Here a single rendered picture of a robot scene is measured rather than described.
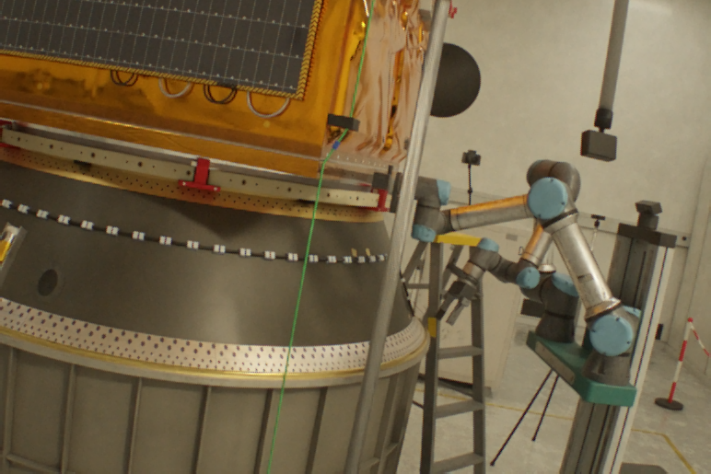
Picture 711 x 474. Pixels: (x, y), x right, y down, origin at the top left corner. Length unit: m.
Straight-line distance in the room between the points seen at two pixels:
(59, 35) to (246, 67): 0.59
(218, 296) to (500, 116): 8.27
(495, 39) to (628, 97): 2.09
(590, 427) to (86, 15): 2.16
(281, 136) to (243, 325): 0.58
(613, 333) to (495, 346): 4.24
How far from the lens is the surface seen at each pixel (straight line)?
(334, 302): 2.27
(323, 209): 2.34
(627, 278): 2.53
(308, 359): 2.14
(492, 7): 10.31
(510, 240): 6.03
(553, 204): 1.97
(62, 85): 2.13
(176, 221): 2.11
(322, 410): 2.20
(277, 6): 1.84
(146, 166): 2.12
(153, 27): 1.96
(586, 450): 2.66
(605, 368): 2.12
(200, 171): 2.09
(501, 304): 6.09
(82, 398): 2.07
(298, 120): 1.82
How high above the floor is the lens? 1.82
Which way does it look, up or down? 2 degrees down
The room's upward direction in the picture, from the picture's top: 11 degrees clockwise
